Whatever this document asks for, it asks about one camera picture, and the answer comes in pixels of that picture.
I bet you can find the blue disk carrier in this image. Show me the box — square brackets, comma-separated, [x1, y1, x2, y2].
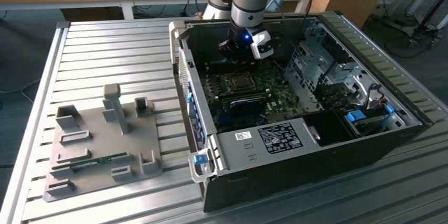
[344, 110, 368, 124]

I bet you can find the silver drive cage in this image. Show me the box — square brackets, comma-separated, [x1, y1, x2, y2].
[284, 23, 363, 96]

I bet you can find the black PC case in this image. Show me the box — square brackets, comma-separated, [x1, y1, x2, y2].
[167, 10, 448, 213]

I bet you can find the brown under-desk cabinet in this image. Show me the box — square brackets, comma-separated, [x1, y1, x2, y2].
[59, 6, 124, 22]

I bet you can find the metal socket cover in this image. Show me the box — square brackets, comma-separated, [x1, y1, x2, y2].
[225, 71, 260, 92]

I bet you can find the green motherboard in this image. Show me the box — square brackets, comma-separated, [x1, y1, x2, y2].
[201, 60, 305, 133]

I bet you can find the wheeled equipment stand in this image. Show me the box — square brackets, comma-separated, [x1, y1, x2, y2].
[367, 0, 448, 45]

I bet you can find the grey parts rack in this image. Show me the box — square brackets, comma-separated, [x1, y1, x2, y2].
[41, 83, 164, 203]

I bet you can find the black side camera box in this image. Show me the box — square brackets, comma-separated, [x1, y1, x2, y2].
[217, 40, 235, 57]

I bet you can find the black floor cable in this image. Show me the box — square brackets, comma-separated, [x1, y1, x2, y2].
[384, 31, 437, 59]

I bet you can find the black cable bundle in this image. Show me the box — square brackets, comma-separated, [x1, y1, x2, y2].
[361, 82, 388, 111]

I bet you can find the silver power supply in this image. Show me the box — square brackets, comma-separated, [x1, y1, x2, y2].
[208, 118, 321, 177]

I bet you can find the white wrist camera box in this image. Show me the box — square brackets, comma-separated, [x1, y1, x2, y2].
[249, 30, 275, 60]

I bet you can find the black blue graphics card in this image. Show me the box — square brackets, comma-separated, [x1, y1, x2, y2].
[223, 97, 269, 124]

